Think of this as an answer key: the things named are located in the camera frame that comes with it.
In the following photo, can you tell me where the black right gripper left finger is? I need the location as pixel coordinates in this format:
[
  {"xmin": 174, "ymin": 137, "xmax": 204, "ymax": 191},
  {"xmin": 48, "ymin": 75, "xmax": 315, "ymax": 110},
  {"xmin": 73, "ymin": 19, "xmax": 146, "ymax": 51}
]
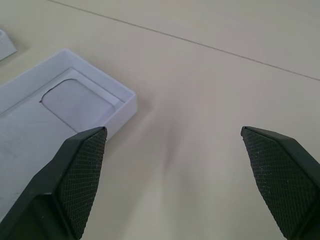
[{"xmin": 0, "ymin": 126, "xmax": 108, "ymax": 240}]

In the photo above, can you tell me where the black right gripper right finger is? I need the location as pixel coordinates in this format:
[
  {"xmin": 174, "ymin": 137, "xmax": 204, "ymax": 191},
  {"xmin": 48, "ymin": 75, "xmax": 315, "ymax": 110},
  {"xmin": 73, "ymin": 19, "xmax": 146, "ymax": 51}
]
[{"xmin": 240, "ymin": 125, "xmax": 320, "ymax": 240}]

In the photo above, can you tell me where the white box tray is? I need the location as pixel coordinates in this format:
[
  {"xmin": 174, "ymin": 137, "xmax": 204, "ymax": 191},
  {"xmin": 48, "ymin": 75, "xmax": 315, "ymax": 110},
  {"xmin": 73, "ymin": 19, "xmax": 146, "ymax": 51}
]
[{"xmin": 0, "ymin": 47, "xmax": 138, "ymax": 215}]

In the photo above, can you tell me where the white object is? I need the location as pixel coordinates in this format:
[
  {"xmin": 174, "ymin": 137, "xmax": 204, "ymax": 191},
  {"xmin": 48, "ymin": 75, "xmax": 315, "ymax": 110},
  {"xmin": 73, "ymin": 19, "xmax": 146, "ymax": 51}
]
[{"xmin": 0, "ymin": 28, "xmax": 18, "ymax": 61}]

